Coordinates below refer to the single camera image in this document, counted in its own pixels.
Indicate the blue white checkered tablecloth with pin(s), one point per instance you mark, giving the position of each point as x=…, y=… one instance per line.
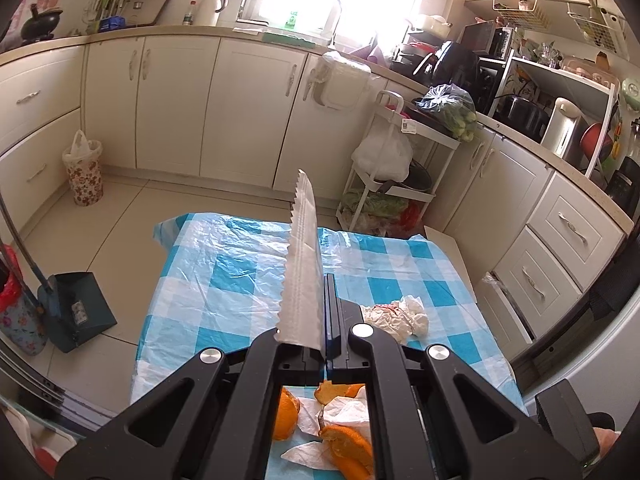
x=225, y=280

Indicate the white lidded pot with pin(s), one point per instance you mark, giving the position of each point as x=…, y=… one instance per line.
x=432, y=26

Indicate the black wok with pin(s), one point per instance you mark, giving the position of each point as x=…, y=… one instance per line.
x=419, y=180

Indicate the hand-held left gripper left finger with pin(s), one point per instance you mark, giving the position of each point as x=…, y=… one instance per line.
x=300, y=366

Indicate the chrome tube chair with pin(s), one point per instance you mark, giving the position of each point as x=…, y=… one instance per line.
x=35, y=375

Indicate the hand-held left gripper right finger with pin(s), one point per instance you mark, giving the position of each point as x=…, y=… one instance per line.
x=331, y=320

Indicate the curved orange peel piece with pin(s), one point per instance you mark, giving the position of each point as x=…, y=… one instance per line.
x=286, y=415

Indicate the large orange peel piece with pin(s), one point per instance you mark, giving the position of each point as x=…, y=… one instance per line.
x=345, y=446

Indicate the white serrated paper napkin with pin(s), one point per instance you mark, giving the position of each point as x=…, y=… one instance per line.
x=302, y=260

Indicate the white flat board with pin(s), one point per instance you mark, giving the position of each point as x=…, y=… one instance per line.
x=450, y=247

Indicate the bag of green vegetables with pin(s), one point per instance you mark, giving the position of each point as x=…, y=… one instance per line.
x=450, y=107

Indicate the cream kitchen base cabinets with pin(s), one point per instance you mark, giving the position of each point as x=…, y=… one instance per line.
x=250, y=105

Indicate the flat white tissue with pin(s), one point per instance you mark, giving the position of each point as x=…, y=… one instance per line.
x=345, y=412
x=307, y=455

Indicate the red bowl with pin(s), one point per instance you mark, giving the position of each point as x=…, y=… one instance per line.
x=597, y=140

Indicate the white thermos jug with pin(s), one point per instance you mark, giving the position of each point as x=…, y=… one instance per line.
x=207, y=10

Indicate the white paper wrapper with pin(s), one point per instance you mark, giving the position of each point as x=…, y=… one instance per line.
x=400, y=317

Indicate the white rolling cart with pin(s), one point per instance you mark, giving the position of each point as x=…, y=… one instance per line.
x=435, y=135

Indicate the small orange peel piece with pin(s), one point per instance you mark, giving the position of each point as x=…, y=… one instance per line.
x=332, y=391

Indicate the plastic bottle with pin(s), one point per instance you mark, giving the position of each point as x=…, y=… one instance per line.
x=189, y=14

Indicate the toaster oven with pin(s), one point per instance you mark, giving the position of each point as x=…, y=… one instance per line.
x=487, y=39

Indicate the black toaster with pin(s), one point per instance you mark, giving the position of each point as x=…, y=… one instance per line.
x=522, y=112

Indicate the floral bin with red bag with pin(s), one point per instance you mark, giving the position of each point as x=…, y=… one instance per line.
x=17, y=315

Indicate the kitchen faucet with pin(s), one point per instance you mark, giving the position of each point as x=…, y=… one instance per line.
x=336, y=10

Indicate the white hanging waste bin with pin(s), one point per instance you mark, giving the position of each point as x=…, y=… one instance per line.
x=337, y=82

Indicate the white plastic bag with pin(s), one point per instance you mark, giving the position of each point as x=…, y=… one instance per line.
x=382, y=155

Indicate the dark cutting board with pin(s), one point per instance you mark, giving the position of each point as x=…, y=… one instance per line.
x=150, y=7

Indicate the white shelf rack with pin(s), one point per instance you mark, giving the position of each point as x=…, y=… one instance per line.
x=565, y=72

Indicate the white tall appliance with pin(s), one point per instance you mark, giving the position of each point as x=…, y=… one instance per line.
x=562, y=127

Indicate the black air fryer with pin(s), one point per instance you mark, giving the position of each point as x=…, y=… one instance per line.
x=455, y=62

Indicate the floral trash bin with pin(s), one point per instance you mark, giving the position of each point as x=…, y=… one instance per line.
x=82, y=175

